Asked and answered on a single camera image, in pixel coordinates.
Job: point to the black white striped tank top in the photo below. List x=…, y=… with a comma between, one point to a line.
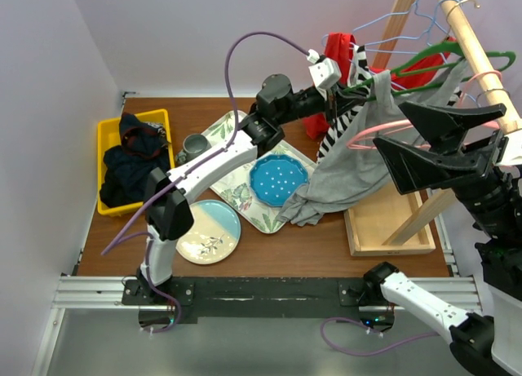
x=358, y=72

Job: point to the thick pink plastic hanger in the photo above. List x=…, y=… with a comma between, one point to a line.
x=357, y=141

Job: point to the navy maroon-trimmed tank top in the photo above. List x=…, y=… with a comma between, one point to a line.
x=143, y=147

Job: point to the cream and blue plate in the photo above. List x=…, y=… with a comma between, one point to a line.
x=214, y=235

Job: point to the blue wire hanger front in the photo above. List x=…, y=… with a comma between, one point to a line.
x=341, y=47

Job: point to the blue wire hanger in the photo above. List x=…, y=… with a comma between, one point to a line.
x=341, y=47
x=406, y=22

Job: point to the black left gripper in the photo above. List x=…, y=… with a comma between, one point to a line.
x=336, y=104

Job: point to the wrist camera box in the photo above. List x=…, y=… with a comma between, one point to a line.
x=511, y=152
x=325, y=73

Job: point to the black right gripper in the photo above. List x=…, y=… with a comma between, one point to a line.
x=441, y=126

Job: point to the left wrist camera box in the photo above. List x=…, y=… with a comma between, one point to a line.
x=325, y=73

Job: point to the red tank top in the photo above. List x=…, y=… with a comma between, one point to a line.
x=340, y=47

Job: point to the leaf-patterned rectangular tray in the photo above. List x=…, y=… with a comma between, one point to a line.
x=234, y=189

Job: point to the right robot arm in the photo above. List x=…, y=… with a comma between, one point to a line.
x=483, y=345

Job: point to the thin pink wire hanger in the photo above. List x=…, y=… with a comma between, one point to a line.
x=475, y=77

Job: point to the grey tank top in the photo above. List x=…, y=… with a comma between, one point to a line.
x=345, y=176

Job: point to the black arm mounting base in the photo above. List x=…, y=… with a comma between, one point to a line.
x=284, y=297

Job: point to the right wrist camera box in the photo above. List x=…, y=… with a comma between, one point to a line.
x=511, y=152

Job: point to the yellow plastic bin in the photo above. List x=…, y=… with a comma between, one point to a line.
x=107, y=137

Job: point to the wooden clothes rack frame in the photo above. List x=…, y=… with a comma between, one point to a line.
x=493, y=90

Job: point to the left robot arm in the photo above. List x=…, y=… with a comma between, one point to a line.
x=169, y=196

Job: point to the grey ceramic mug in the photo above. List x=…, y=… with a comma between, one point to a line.
x=192, y=147

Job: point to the blue dotted plate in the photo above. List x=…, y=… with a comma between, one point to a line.
x=274, y=178

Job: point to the green plastic hanger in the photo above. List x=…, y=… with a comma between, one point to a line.
x=453, y=48

